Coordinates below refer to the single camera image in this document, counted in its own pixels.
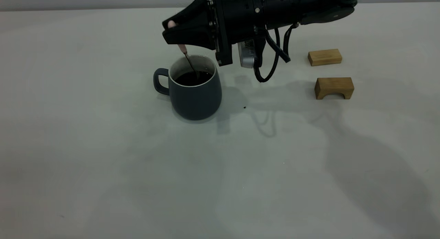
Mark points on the flat rectangular wooden block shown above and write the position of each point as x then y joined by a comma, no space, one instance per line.
325,57

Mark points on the arched wooden block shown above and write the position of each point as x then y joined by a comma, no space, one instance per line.
333,84

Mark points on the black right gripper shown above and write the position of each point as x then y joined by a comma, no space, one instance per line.
254,12

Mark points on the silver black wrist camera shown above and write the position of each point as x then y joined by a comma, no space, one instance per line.
246,55

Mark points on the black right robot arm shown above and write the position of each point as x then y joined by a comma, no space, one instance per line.
326,5

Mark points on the dark grey ceramic mug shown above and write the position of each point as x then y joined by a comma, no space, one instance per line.
196,101

